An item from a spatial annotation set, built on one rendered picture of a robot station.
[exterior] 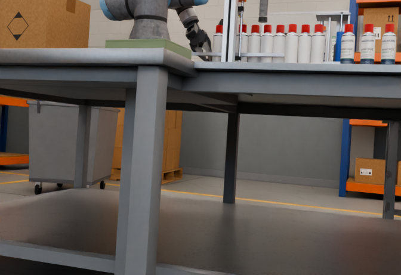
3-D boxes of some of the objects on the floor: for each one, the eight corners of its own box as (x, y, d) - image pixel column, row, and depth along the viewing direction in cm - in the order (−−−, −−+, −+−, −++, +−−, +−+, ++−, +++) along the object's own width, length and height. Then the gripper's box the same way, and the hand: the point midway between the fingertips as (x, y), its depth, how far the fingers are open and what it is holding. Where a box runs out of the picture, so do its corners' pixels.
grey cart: (53, 185, 476) (59, 90, 477) (115, 188, 474) (121, 93, 475) (17, 197, 387) (24, 80, 388) (93, 201, 385) (100, 85, 386)
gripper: (202, 19, 210) (222, 61, 207) (185, 28, 212) (204, 70, 209) (197, 14, 202) (218, 57, 198) (178, 24, 204) (199, 67, 201)
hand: (208, 60), depth 201 cm, fingers closed, pressing on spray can
